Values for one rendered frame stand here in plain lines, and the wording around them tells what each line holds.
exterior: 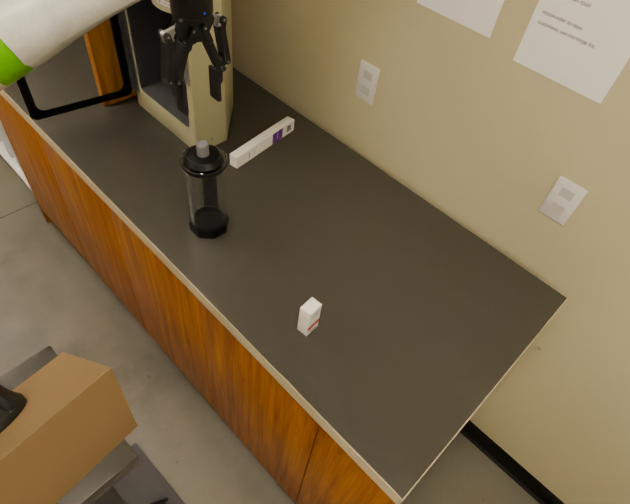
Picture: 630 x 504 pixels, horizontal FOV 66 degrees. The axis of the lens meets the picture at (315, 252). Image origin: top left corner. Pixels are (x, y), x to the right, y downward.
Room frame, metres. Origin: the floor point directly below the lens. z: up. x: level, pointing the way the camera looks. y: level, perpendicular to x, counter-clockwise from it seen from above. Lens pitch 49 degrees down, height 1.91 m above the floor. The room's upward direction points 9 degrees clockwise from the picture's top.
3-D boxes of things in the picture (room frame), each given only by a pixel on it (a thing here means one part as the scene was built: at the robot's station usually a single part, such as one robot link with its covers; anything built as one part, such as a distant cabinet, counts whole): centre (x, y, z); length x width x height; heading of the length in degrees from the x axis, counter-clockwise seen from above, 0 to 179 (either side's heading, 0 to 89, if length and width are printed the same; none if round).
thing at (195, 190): (0.86, 0.29, 1.06); 0.11 x 0.11 x 0.21
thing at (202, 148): (0.86, 0.29, 1.18); 0.09 x 0.09 x 0.07
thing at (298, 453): (1.18, 0.35, 0.45); 2.05 x 0.67 x 0.90; 52
